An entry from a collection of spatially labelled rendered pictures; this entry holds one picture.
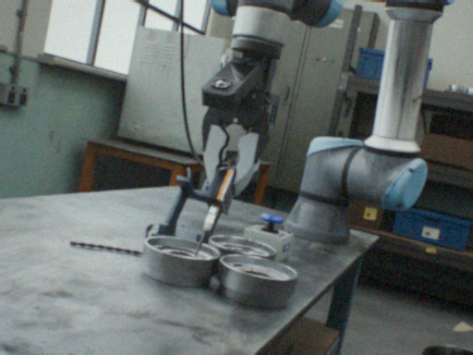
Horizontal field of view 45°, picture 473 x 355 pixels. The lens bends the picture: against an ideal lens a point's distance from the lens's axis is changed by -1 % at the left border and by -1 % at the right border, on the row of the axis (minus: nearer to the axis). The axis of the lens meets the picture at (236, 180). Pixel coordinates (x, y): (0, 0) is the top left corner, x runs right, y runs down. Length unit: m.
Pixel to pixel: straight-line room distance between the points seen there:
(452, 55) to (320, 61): 1.01
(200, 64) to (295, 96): 1.71
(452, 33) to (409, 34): 3.66
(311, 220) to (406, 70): 0.37
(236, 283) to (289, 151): 3.98
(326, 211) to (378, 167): 0.16
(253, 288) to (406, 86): 0.63
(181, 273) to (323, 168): 0.61
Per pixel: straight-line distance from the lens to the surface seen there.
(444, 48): 4.85
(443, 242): 4.30
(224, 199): 0.79
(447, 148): 4.22
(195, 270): 0.76
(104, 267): 0.79
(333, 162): 1.28
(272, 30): 0.81
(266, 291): 0.73
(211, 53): 3.11
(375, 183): 1.23
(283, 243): 1.00
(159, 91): 3.21
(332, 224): 1.30
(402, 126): 1.23
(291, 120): 4.71
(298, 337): 1.43
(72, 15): 3.21
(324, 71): 4.68
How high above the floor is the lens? 1.02
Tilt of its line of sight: 6 degrees down
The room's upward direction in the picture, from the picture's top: 11 degrees clockwise
